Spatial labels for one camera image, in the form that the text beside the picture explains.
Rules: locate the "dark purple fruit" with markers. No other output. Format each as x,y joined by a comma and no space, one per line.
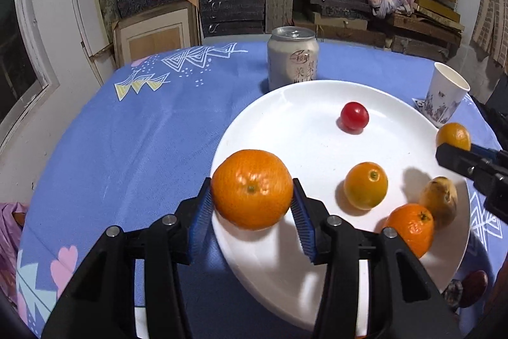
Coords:
474,286

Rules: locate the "orange mandarin on plate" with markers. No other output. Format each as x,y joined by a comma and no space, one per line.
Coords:
415,225

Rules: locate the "cardboard box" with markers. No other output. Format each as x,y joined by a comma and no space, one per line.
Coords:
169,27

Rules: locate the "blue patterned tablecloth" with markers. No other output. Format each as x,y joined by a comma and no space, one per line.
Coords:
146,140

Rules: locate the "silver beverage can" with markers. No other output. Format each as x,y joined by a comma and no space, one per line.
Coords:
292,56

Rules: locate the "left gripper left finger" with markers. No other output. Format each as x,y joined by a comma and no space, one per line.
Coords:
98,301

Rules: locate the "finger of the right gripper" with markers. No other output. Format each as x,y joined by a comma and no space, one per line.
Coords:
490,179
495,156

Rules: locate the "small orange fruit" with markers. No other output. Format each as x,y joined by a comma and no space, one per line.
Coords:
454,134

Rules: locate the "window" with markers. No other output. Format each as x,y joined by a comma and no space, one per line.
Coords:
27,76

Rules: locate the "small orange kumquat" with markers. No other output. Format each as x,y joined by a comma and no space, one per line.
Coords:
365,186

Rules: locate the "white paper cup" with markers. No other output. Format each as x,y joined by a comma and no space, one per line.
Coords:
445,94

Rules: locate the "pink purple cloth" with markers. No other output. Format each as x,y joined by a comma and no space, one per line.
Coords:
11,228

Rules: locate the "red cherry tomato on plate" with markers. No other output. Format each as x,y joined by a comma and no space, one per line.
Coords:
354,116

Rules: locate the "tan brown fruit on plate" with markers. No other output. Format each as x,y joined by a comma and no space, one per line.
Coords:
440,198

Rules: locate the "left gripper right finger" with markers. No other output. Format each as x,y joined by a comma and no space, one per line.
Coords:
403,301

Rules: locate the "white oval plate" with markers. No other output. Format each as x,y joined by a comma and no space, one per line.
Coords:
301,125

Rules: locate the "large orange mandarin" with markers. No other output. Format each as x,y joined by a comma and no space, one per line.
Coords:
252,189

